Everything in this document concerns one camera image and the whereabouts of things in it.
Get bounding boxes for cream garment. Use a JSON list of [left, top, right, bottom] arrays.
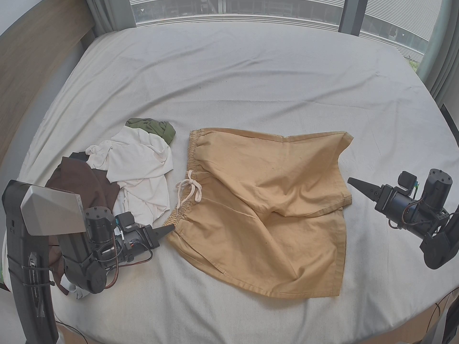
[[85, 125, 175, 229]]

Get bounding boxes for brown garment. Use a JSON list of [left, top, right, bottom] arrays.
[[45, 156, 121, 296]]

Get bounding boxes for grey-green curtain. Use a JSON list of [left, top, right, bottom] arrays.
[[415, 0, 459, 108], [66, 0, 138, 35]]

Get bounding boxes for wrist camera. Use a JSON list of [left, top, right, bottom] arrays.
[[399, 170, 419, 191], [115, 211, 137, 231]]

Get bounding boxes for tan shorts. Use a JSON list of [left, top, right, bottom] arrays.
[[163, 128, 355, 299]]

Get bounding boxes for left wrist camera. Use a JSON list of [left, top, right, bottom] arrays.
[[115, 211, 137, 231]]

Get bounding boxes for green garment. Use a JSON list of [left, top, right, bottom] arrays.
[[125, 117, 177, 146]]

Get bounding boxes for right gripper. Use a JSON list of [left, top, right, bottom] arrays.
[[375, 184, 426, 229]]

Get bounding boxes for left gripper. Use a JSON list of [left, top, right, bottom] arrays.
[[116, 225, 161, 263]]

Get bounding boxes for bed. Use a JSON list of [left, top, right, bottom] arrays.
[[0, 0, 459, 344]]

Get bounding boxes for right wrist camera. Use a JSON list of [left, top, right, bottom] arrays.
[[399, 170, 419, 191]]

